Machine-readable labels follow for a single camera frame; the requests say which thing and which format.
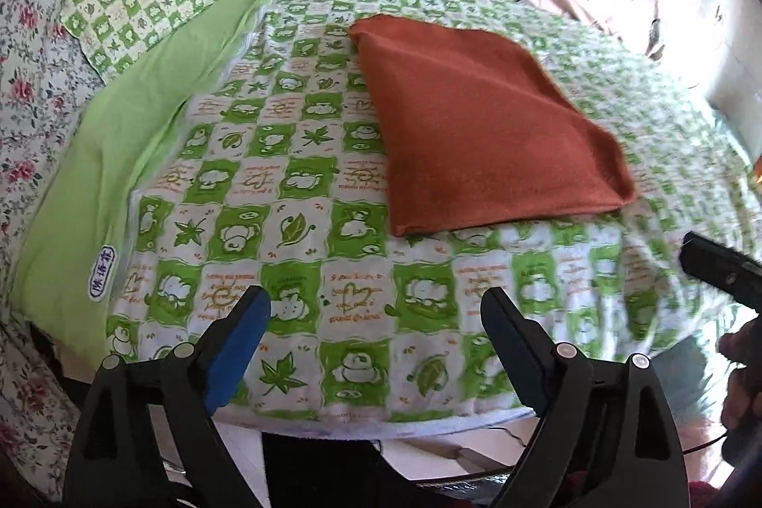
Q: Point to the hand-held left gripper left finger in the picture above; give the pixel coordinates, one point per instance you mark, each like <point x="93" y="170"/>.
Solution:
<point x="238" y="353"/>

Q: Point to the floral bed sheet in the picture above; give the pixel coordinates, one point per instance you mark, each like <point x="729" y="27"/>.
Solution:
<point x="36" y="67"/>

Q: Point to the person's right hand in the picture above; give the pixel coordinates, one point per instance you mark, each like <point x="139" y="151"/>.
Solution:
<point x="747" y="383"/>

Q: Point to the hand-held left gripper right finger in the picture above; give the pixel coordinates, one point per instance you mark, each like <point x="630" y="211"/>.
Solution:
<point x="512" y="347"/>

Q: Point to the green checked pillow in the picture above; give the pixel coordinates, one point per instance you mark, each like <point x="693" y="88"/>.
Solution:
<point x="131" y="8"/>

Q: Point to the orange-red cloth garment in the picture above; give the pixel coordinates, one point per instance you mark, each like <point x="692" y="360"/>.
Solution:
<point x="476" y="127"/>

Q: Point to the light green plain cloth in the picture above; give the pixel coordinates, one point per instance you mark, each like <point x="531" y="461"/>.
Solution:
<point x="119" y="127"/>

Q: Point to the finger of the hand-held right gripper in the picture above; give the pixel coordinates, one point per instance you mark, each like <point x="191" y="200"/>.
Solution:
<point x="720" y="270"/>

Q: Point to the green white checked blanket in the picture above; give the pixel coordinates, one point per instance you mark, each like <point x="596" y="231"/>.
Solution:
<point x="297" y="186"/>

